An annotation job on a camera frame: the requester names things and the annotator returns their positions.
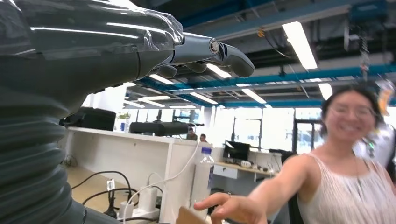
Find wooden desk white drawers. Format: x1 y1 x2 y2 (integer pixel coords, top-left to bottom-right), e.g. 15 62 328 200
212 161 276 183

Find potted green plant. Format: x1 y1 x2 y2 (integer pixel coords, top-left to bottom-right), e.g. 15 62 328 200
117 112 131 133

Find cardboard divider box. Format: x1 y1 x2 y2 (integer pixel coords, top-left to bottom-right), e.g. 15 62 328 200
176 206 208 224

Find white charging cable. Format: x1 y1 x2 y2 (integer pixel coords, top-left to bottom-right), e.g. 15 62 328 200
122 140 200 224

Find ceiling strip light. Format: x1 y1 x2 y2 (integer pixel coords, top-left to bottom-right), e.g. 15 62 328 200
149 74 175 85
190 92 219 105
282 21 318 70
318 83 333 100
241 89 267 105
206 63 232 79

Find black computer monitor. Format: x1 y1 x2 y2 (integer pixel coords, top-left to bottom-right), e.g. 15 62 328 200
222 141 251 161

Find clear water bottle blue cap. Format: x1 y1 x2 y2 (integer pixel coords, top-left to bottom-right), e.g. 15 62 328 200
189 147 216 220

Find white charger adapter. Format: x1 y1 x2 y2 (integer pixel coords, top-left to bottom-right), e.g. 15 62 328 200
137 188 158 212

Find black power plug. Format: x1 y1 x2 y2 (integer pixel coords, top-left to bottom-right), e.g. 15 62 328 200
103 189 118 218

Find black equipment case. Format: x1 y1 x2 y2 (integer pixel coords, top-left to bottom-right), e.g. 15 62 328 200
58 106 117 132

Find black looped cable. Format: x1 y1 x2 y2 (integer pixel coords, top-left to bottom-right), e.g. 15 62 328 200
71 171 134 202

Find white power strip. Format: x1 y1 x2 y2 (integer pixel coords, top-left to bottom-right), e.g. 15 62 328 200
117 208 162 222

